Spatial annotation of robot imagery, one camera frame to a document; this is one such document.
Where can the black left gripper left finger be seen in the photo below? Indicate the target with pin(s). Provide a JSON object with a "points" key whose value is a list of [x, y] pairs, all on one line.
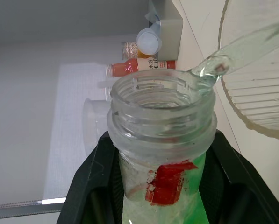
{"points": [[92, 177]]}

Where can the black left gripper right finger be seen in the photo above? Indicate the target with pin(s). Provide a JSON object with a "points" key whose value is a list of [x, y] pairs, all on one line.
{"points": [[237, 186]]}

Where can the clear green-labelled square bottle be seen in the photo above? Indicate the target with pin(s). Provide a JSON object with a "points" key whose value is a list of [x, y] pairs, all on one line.
{"points": [[162, 130]]}

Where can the ribbed clear drinking glass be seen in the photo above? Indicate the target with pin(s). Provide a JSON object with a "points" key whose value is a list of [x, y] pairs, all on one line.
{"points": [[258, 93]]}

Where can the orange juice bottle white label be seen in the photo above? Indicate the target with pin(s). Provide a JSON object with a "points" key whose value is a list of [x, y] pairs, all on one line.
{"points": [[141, 66]]}

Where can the white-capped orange drink bottle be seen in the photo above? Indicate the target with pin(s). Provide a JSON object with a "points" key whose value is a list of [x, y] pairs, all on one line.
{"points": [[148, 42]]}

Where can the white table mat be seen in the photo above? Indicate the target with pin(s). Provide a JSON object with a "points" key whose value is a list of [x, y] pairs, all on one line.
{"points": [[71, 130]]}

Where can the clear plastic cup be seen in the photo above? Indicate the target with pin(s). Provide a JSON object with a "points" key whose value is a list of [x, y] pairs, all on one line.
{"points": [[95, 126]]}

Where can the silver table edge strip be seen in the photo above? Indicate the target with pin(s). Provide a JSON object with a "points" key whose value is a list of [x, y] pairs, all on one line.
{"points": [[27, 205]]}

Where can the small glitter-filled jar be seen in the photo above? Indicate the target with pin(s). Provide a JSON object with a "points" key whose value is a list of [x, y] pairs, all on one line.
{"points": [[130, 50]]}

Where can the white box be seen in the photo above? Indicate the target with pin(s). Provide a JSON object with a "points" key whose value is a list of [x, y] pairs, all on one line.
{"points": [[169, 35]]}

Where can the clear plastic packet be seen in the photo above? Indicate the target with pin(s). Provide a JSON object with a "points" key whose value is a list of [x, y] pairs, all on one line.
{"points": [[153, 19]]}

